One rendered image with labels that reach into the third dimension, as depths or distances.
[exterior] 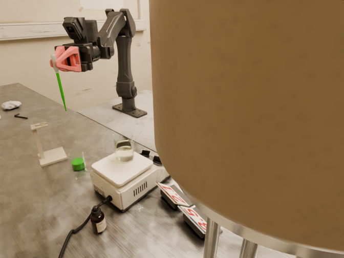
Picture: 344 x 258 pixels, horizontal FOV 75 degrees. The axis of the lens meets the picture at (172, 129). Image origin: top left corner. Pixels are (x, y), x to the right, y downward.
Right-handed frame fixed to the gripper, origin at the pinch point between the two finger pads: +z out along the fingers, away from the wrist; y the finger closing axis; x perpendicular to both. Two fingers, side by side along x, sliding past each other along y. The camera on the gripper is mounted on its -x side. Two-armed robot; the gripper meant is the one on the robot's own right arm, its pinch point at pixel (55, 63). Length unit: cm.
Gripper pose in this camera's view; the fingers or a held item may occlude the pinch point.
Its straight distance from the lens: 66.5
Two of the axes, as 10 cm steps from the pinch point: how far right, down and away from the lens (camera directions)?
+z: -1.7, 4.4, -8.8
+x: 0.0, 9.0, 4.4
